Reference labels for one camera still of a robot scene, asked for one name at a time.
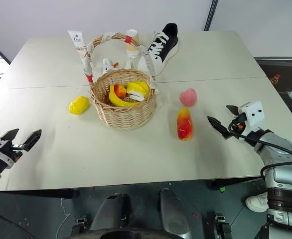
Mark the black metal table foot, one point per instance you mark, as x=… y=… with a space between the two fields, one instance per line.
x=223 y=226
x=80 y=226

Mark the dark rounded robot leg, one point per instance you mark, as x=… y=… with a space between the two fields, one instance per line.
x=174 y=214
x=111 y=211

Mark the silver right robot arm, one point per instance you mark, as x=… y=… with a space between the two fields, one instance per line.
x=283 y=171

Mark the black vertical pole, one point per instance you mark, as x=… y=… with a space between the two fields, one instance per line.
x=210 y=15

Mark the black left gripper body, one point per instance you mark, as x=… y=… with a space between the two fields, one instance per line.
x=13 y=149

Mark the oil bottle with red cap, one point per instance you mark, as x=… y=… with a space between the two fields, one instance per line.
x=275 y=80

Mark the red yellow toy mango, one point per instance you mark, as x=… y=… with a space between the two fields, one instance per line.
x=185 y=124

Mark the yellow lemon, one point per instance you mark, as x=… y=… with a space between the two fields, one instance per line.
x=79 y=105
x=138 y=89

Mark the white Dove tube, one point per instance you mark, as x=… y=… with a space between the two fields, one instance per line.
x=78 y=42

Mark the red yellow toy apple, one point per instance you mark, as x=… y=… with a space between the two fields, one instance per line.
x=121 y=90

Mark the white sneaker on floor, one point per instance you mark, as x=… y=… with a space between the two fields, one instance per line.
x=256 y=203

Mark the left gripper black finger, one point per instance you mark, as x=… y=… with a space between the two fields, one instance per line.
x=10 y=135
x=32 y=140

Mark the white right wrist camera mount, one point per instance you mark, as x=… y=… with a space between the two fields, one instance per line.
x=254 y=113

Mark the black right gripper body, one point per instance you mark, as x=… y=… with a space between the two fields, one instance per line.
x=238 y=124

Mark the dark rounded robot base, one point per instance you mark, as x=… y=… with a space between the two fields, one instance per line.
x=133 y=235

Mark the small white plastic piece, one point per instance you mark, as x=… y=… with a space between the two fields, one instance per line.
x=128 y=64

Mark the pink toy peach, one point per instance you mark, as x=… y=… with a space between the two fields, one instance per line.
x=189 y=97

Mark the white bottle with orange part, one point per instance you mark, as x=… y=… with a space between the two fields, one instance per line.
x=107 y=65

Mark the yellow toy banana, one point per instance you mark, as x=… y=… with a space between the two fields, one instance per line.
x=116 y=99

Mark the black and white sneaker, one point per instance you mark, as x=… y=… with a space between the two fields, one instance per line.
x=166 y=43

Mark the beige paper cup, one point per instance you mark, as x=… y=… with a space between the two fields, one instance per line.
x=133 y=48

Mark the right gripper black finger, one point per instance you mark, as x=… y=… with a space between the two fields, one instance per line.
x=233 y=110
x=219 y=126

